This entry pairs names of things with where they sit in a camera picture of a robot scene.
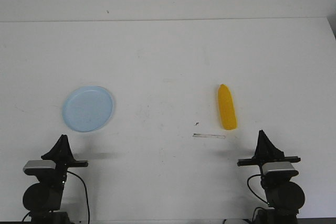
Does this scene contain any clear tape strip horizontal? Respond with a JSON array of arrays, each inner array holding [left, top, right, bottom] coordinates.
[[193, 133, 226, 139]]

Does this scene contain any yellow corn cob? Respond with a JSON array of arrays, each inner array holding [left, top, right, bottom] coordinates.
[[217, 84, 237, 130]]

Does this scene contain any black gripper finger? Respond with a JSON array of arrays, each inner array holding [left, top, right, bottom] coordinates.
[[255, 130, 263, 159], [41, 134, 64, 160], [262, 131, 285, 158], [63, 135, 75, 161]]

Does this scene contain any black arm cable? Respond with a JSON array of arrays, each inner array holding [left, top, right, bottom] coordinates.
[[247, 173, 270, 205], [66, 171, 91, 223]]

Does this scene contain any light blue round plate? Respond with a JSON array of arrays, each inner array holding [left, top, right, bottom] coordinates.
[[62, 86, 114, 133]]

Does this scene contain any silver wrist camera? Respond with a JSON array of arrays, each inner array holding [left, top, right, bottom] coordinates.
[[23, 160, 56, 176], [261, 162, 299, 177]]

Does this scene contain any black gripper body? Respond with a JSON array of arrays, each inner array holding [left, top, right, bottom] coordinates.
[[237, 156, 301, 182], [56, 160, 88, 182]]

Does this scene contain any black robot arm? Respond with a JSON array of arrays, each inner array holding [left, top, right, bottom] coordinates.
[[23, 134, 88, 223], [237, 130, 305, 223]]

